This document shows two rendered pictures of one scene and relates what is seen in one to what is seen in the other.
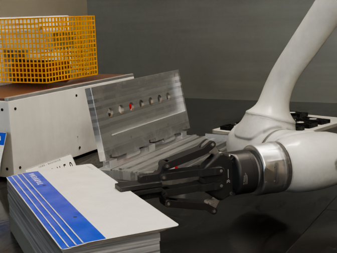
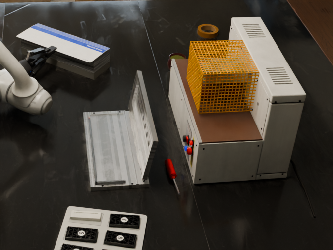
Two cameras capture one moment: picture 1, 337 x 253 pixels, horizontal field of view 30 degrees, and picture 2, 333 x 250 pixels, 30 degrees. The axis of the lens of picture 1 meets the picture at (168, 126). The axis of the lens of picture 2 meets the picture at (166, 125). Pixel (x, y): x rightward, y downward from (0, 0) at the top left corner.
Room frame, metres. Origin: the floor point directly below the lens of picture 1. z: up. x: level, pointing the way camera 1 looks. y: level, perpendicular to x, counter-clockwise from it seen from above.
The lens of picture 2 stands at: (3.08, -1.07, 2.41)
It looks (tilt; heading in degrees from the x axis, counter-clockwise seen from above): 37 degrees down; 139
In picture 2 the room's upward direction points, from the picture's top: 5 degrees clockwise
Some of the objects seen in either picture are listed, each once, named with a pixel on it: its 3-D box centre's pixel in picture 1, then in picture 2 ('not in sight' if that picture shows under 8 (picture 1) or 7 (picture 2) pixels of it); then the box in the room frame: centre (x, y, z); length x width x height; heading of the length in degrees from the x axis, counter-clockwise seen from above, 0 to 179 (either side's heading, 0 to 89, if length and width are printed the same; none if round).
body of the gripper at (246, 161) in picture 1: (225, 174); (26, 67); (1.03, -0.09, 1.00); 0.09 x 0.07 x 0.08; 113
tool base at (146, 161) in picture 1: (178, 153); (114, 146); (1.58, -0.02, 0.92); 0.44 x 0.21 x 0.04; 151
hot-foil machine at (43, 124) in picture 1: (45, 81); (241, 111); (1.85, 0.36, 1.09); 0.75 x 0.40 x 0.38; 151
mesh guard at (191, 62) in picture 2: (42, 47); (221, 75); (1.74, 0.34, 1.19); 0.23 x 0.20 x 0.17; 151
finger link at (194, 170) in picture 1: (188, 172); (36, 57); (1.01, -0.03, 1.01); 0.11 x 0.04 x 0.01; 113
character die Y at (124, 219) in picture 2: (237, 127); (124, 220); (1.92, -0.21, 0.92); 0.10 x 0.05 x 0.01; 50
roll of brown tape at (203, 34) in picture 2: not in sight; (207, 31); (1.08, 0.89, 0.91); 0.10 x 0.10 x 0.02
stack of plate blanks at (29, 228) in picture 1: (72, 230); (65, 50); (0.93, 0.15, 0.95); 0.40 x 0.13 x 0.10; 23
